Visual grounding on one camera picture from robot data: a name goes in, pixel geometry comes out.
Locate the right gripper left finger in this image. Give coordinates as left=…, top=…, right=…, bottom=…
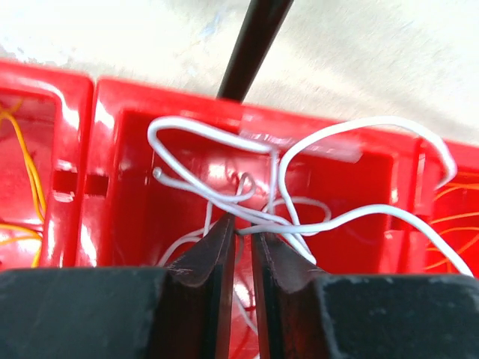
left=1, top=214, right=235, bottom=358

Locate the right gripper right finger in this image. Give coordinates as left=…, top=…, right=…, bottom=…
left=251, top=233, right=478, bottom=358

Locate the red three-compartment bin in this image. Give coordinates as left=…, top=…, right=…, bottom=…
left=1, top=61, right=478, bottom=358

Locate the yellow thin cable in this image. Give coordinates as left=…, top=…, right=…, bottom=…
left=0, top=96, right=48, bottom=269

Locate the black music stand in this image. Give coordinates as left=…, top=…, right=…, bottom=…
left=217, top=0, right=293, bottom=102

